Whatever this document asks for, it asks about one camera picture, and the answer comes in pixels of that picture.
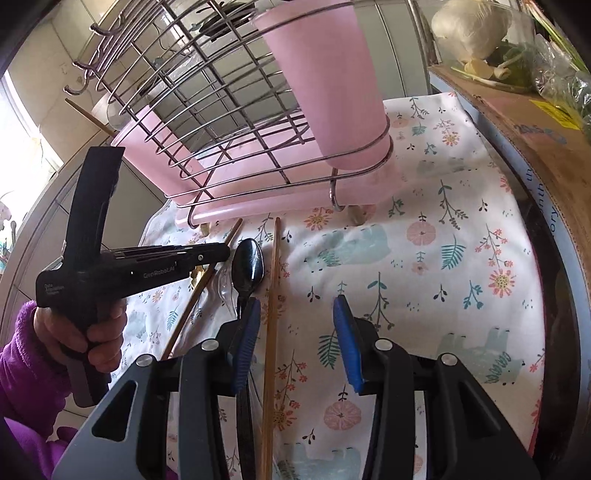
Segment metal wire utensil rack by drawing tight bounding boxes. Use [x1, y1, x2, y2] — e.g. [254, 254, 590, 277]
[63, 0, 396, 230]

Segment wooden chopstick outer left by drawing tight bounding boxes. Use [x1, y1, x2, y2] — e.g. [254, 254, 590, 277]
[64, 98, 117, 138]

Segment purple sleeve forearm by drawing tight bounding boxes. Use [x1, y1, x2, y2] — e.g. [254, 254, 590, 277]
[1, 301, 77, 479]

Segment clear plastic spoon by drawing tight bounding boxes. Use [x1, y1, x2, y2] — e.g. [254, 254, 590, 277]
[217, 264, 233, 305]

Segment black wok with lid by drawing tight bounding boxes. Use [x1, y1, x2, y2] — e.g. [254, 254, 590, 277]
[189, 1, 256, 42]

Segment cardboard box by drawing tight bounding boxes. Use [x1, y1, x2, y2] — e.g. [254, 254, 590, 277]
[429, 66, 590, 282]

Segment black metal spoon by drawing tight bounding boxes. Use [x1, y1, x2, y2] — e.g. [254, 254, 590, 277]
[231, 238, 264, 479]

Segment gold flower-handled spoon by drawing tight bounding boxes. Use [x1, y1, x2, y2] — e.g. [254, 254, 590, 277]
[189, 265, 205, 289]

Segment person's left hand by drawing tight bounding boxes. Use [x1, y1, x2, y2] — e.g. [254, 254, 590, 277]
[33, 299, 127, 373]

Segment pink plastic cup left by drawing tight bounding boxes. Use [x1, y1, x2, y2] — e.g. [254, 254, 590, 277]
[111, 106, 207, 206]

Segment pink plastic drip tray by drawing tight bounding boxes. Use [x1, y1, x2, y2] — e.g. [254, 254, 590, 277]
[175, 126, 401, 228]

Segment clear bowl with cabbage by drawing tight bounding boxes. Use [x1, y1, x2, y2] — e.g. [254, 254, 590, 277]
[430, 1, 535, 93]

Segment bagged green vegetables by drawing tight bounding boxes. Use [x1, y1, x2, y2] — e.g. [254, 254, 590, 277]
[524, 1, 590, 136]

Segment floral white cloth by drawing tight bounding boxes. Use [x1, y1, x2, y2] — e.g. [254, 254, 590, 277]
[110, 91, 547, 480]

